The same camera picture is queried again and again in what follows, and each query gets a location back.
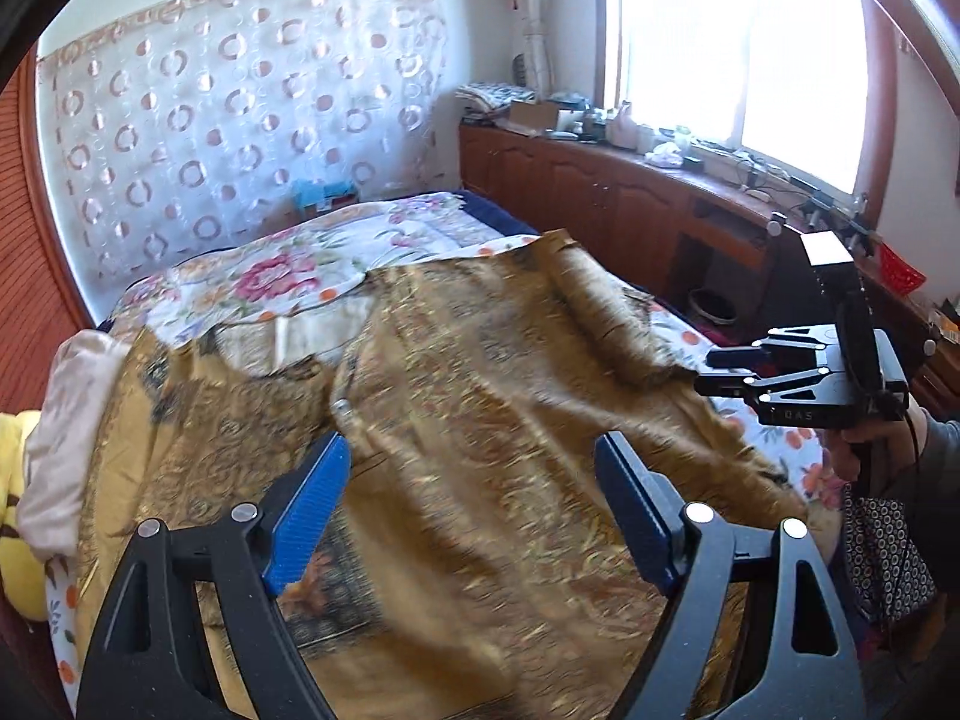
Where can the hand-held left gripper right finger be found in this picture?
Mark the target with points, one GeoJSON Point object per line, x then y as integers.
{"type": "Point", "coordinates": [630, 510]}

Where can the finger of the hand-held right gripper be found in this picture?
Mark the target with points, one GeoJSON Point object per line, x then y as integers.
{"type": "Point", "coordinates": [724, 386]}
{"type": "Point", "coordinates": [739, 355]}

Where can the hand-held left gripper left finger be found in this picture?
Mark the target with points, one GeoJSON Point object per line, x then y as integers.
{"type": "Point", "coordinates": [307, 510]}

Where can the golden paisley cloth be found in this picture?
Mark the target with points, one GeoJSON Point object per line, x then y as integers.
{"type": "Point", "coordinates": [487, 427]}

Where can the person's right forearm grey sleeve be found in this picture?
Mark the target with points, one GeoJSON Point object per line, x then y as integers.
{"type": "Point", "coordinates": [941, 487]}

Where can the person's right hand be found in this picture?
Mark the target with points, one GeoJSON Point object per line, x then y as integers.
{"type": "Point", "coordinates": [862, 457]}

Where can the black basin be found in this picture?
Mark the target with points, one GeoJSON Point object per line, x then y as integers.
{"type": "Point", "coordinates": [712, 307]}

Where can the white orange-print bed sheet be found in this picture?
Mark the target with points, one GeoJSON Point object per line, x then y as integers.
{"type": "Point", "coordinates": [784, 442]}

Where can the red basket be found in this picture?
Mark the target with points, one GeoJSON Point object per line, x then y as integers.
{"type": "Point", "coordinates": [902, 270]}

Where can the dark dotted cloth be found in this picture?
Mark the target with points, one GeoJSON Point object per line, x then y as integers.
{"type": "Point", "coordinates": [889, 547]}

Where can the wooden cabinet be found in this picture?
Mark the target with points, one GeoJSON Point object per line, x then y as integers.
{"type": "Point", "coordinates": [600, 187]}

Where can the floral quilt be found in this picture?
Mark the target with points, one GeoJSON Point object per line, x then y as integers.
{"type": "Point", "coordinates": [300, 270]}

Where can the pale pink pillow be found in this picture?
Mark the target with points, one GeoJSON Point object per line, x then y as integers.
{"type": "Point", "coordinates": [71, 435]}

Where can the yellow plush toy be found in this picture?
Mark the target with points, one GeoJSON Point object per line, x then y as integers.
{"type": "Point", "coordinates": [22, 510]}

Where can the window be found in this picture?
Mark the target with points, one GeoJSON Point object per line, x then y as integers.
{"type": "Point", "coordinates": [735, 45]}

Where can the blue box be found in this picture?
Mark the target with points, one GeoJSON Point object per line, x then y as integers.
{"type": "Point", "coordinates": [321, 196]}

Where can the cardboard box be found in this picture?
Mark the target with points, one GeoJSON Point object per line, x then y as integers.
{"type": "Point", "coordinates": [534, 116]}

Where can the stack of folded cloths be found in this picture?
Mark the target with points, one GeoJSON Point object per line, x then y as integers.
{"type": "Point", "coordinates": [491, 99]}

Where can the circle-patterned sheer curtain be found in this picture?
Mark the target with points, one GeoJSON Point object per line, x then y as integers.
{"type": "Point", "coordinates": [187, 127]}

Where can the white lace window curtain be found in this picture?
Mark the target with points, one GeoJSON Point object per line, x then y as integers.
{"type": "Point", "coordinates": [536, 7]}

